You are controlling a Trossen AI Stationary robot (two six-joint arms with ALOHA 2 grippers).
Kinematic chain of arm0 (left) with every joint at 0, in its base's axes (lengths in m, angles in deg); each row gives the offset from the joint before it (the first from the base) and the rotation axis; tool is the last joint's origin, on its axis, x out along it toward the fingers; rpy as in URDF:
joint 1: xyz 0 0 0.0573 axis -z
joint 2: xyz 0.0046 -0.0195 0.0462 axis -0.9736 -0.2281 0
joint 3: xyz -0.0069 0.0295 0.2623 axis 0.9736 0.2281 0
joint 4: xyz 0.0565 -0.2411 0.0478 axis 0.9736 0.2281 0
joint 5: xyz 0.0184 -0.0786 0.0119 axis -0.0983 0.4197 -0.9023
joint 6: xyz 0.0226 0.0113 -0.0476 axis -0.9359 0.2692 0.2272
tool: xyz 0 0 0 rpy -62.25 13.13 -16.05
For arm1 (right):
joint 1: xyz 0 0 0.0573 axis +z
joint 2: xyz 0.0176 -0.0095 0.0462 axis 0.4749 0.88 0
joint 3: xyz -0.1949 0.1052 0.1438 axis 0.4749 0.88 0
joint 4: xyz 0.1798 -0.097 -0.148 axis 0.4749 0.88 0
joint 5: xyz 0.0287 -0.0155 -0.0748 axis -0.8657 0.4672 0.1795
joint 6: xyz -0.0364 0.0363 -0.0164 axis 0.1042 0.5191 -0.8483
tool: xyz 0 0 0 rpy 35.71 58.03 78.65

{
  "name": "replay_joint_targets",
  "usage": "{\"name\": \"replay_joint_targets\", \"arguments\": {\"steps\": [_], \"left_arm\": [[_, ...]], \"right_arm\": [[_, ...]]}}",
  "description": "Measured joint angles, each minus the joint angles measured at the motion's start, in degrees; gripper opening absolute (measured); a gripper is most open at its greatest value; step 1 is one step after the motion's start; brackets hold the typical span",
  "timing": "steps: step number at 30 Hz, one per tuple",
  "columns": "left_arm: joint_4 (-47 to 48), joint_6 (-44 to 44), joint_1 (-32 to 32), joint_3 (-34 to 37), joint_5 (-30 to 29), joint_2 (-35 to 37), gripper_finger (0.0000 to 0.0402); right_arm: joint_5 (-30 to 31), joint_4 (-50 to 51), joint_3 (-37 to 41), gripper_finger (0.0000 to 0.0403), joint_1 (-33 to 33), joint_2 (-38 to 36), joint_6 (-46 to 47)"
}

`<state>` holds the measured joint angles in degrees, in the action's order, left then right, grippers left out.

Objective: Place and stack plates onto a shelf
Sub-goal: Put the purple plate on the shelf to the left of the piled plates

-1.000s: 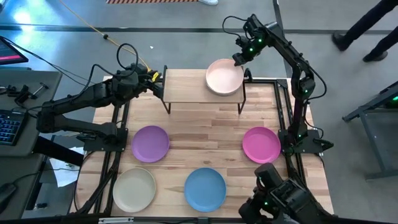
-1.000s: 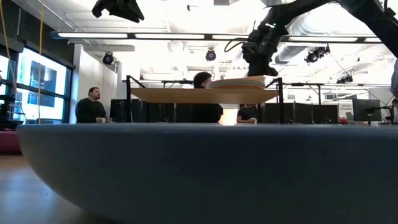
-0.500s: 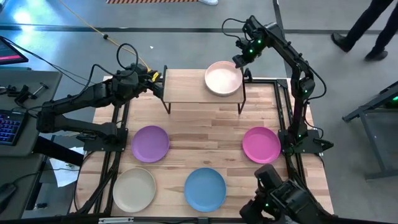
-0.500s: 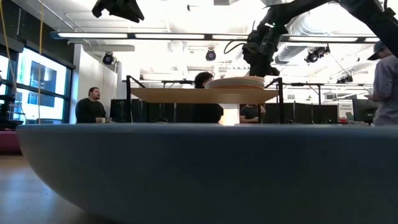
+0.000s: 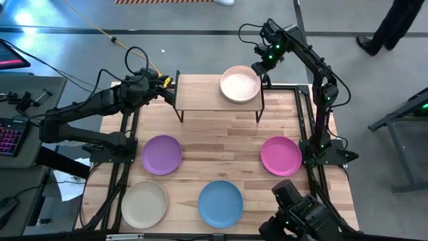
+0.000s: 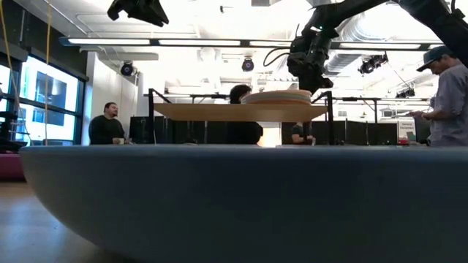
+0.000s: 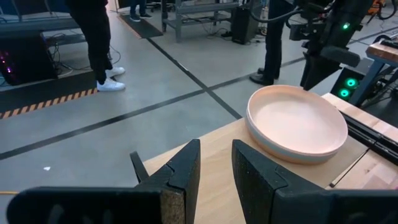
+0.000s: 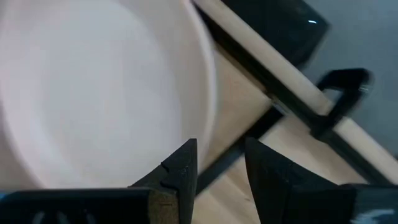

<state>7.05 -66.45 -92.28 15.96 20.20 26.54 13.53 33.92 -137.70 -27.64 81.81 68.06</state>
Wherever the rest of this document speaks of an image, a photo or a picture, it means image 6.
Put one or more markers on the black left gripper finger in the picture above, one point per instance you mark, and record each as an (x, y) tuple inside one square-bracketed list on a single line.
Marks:
[(146, 11), (116, 8)]

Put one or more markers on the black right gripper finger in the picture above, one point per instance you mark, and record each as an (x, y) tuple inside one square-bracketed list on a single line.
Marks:
[(314, 82)]

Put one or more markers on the peach plate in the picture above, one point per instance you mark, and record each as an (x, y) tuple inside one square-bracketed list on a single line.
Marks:
[(276, 93)]

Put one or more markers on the magenta plate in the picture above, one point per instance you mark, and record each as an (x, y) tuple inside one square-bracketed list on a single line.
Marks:
[(11, 166)]

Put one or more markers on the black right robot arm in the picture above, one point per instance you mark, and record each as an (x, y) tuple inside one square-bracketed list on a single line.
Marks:
[(431, 14)]

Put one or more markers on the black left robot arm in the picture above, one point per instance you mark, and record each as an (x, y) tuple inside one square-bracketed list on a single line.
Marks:
[(9, 146)]

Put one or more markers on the wooden shelf with black legs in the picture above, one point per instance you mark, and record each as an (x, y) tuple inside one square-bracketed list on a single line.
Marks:
[(237, 112)]

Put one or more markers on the long ceiling light bar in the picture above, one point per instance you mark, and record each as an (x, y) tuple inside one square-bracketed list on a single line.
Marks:
[(109, 41)]

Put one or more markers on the person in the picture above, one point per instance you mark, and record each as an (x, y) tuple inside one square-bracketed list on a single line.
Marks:
[(106, 131), (243, 133), (451, 102), (298, 131)]

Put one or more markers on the black ceiling spot lamp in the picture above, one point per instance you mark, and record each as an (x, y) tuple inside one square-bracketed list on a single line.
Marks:
[(405, 93), (247, 65), (127, 68), (373, 63)]

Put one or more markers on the white sign board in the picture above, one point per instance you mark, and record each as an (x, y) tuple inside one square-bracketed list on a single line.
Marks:
[(406, 128)]

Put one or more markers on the large glass window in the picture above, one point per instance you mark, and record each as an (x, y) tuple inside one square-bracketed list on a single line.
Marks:
[(51, 91)]

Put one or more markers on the row of black partitions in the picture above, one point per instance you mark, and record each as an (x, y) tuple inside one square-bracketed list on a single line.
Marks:
[(183, 131)]

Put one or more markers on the white cup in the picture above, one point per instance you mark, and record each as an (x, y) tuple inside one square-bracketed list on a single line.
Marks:
[(120, 140)]

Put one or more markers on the blue plate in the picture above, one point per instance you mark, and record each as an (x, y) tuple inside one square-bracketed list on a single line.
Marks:
[(237, 201)]

